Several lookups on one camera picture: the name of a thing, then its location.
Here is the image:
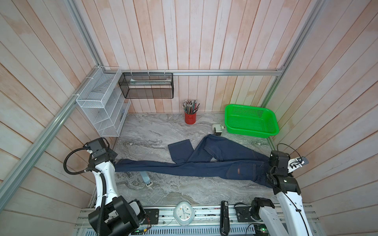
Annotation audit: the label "dark blue denim trousers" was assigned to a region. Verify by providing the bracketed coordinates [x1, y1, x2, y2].
[115, 134, 270, 187]

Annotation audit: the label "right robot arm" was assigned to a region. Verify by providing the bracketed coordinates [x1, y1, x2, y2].
[250, 150, 313, 236]

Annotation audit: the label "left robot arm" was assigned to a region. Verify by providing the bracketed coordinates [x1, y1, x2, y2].
[63, 137, 145, 236]

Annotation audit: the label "red pencil cup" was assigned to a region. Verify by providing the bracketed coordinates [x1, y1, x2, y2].
[185, 113, 196, 125]

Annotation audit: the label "pencils in cup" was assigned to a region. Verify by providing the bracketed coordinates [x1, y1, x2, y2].
[183, 99, 200, 115]

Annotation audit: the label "small white grey box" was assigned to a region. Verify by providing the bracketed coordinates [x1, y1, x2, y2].
[212, 124, 224, 136]

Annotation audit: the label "green plastic basket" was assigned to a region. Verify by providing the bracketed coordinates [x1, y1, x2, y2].
[224, 104, 280, 138]

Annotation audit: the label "light blue phone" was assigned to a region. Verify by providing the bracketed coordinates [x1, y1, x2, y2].
[140, 172, 153, 187]

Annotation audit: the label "white analog clock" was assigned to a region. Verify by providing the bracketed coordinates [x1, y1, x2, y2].
[173, 201, 195, 226]

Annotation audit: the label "black remote control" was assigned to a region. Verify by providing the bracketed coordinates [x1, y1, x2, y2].
[220, 201, 230, 236]

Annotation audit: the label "black mesh wall basket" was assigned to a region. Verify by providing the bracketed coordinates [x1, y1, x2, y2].
[118, 72, 174, 99]

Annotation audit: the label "white wire mesh shelf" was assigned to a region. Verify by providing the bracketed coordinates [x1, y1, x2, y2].
[76, 66, 131, 137]

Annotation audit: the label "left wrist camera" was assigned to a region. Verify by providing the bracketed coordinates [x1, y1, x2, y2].
[83, 137, 110, 152]

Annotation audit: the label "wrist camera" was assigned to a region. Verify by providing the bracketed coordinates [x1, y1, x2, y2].
[288, 157, 309, 172]
[83, 137, 110, 152]

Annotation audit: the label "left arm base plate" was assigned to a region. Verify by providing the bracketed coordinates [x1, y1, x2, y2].
[138, 208, 159, 225]

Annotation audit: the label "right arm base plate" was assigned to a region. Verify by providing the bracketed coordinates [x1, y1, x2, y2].
[234, 205, 256, 223]

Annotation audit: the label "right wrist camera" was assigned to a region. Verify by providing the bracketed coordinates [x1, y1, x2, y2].
[288, 157, 309, 172]

